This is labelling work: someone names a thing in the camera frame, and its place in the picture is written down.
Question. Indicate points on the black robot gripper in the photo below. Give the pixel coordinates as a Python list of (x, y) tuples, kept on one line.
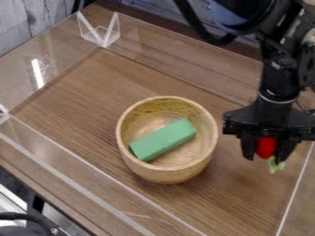
[(291, 126)]

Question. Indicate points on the red plush strawberry toy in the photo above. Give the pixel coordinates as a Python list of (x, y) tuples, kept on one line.
[(265, 151)]

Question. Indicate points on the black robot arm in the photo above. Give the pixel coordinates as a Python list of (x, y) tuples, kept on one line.
[(283, 26)]

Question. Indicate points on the green rectangular block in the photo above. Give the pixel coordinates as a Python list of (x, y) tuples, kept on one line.
[(152, 145)]

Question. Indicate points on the wooden bowl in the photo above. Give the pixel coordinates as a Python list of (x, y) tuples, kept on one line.
[(183, 162)]

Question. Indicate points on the clear acrylic corner bracket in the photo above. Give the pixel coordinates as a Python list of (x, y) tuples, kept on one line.
[(103, 36)]

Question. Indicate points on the black table leg bracket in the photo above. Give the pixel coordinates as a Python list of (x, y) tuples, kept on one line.
[(34, 206)]

